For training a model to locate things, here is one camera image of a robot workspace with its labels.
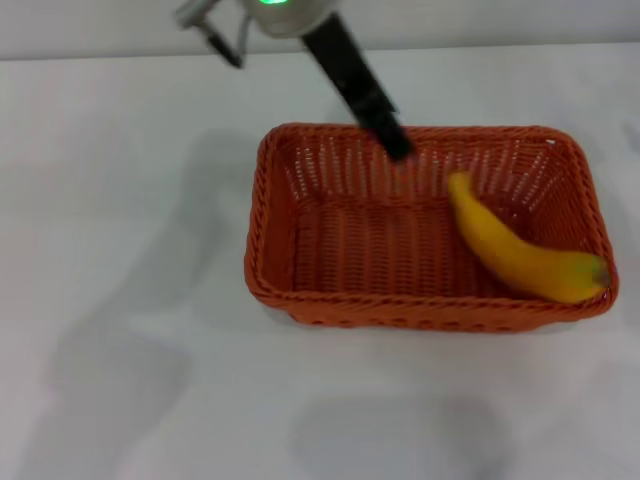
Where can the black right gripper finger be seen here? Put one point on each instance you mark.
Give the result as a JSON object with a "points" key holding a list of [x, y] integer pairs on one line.
{"points": [[390, 140]]}

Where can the yellow banana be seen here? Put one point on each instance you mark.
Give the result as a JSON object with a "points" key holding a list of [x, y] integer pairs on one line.
{"points": [[510, 250]]}

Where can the orange woven plastic basket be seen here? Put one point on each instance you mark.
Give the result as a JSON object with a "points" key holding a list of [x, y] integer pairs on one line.
{"points": [[375, 250]]}

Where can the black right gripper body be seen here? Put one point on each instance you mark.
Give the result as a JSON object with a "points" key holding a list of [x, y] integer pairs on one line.
{"points": [[350, 70]]}

